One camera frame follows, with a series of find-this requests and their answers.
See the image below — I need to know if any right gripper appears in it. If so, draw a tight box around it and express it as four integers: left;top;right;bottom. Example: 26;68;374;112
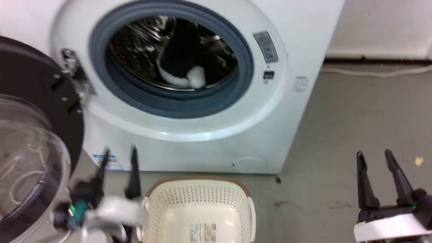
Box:
353;149;432;243

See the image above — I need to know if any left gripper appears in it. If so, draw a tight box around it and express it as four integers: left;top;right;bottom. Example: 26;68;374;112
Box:
53;145;148;233

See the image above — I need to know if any black and white plush toy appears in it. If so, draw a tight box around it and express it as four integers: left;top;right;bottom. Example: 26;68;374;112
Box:
156;17;237;89

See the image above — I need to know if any cream plastic laundry basket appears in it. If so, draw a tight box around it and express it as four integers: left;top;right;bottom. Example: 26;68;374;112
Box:
141;176;256;243

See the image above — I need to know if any white front-load washing machine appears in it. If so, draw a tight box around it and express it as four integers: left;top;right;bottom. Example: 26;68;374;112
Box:
0;0;345;174

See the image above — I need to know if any blue energy label sticker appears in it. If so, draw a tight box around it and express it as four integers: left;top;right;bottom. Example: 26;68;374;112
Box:
92;154;124;171

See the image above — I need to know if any printed label sticker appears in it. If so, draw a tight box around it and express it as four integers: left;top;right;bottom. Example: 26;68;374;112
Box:
190;223;217;243

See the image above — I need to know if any metal door hinge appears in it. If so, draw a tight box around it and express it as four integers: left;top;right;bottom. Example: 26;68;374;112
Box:
60;48;96;102

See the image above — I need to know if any steel washer drum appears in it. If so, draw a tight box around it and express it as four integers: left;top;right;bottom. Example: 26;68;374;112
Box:
107;15;239;92

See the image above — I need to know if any black-rimmed glass washer door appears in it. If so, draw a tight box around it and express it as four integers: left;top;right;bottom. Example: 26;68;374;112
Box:
0;35;85;243

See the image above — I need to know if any round drain filter cover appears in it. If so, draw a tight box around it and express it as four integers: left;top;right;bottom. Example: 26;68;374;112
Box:
232;157;268;169

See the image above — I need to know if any grey rubber door gasket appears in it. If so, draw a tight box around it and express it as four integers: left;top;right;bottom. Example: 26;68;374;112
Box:
88;0;254;119

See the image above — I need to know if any grey warning sticker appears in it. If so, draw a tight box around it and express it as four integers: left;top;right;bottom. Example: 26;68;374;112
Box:
253;31;279;64

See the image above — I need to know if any white floor cable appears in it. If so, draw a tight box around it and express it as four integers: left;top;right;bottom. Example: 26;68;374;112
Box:
320;64;432;78

